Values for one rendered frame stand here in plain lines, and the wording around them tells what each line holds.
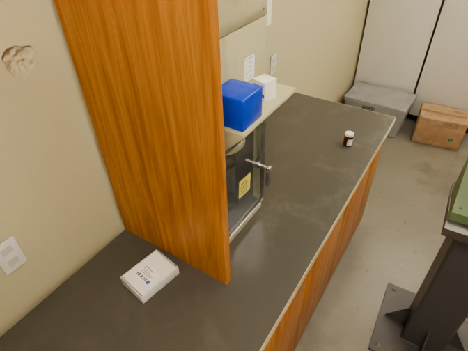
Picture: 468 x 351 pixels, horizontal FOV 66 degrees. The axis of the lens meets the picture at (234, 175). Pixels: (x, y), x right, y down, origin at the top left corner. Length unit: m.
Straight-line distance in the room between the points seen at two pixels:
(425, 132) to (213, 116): 3.19
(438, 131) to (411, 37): 0.91
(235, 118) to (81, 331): 0.82
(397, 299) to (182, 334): 1.61
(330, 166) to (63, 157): 1.17
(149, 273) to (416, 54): 3.34
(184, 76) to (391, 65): 3.39
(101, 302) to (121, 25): 0.87
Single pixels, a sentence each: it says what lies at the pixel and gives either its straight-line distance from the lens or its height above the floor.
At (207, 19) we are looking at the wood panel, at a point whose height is 1.81.
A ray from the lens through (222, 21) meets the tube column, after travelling 0.96.
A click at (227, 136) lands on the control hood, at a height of 1.49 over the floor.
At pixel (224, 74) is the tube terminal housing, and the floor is 1.62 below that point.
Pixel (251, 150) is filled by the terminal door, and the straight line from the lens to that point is 1.25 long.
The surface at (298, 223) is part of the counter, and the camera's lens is 1.50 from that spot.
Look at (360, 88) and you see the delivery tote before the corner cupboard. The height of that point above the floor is 0.33.
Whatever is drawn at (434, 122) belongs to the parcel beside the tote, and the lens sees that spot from 3.83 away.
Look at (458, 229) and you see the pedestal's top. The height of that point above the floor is 0.94.
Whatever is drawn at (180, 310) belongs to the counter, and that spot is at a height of 0.94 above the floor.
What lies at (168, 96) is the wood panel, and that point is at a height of 1.61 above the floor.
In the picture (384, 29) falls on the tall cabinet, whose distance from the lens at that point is 4.01.
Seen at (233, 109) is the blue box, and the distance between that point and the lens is 0.92.
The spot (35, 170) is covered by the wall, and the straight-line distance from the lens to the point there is 1.22.
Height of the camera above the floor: 2.02
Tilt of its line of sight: 39 degrees down
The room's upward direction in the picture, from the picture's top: 2 degrees counter-clockwise
